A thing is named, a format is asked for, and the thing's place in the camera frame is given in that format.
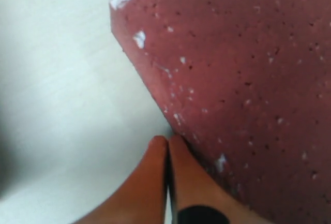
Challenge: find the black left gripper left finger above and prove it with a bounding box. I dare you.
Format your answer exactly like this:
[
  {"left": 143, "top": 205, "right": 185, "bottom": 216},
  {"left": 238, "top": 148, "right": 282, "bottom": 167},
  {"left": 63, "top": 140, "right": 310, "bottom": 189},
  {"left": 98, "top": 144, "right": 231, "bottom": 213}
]
[{"left": 76, "top": 136, "right": 168, "bottom": 224}]

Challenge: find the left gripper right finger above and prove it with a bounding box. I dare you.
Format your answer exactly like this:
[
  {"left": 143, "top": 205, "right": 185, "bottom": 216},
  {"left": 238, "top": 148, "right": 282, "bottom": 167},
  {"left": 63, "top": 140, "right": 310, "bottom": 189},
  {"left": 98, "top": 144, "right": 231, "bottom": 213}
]
[{"left": 169, "top": 136, "right": 259, "bottom": 223}]

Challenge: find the red brick diagonal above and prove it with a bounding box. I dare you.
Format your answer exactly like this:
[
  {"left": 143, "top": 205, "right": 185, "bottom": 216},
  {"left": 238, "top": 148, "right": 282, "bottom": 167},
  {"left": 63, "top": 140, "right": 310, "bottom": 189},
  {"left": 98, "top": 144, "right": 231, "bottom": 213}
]
[{"left": 110, "top": 0, "right": 330, "bottom": 223}]

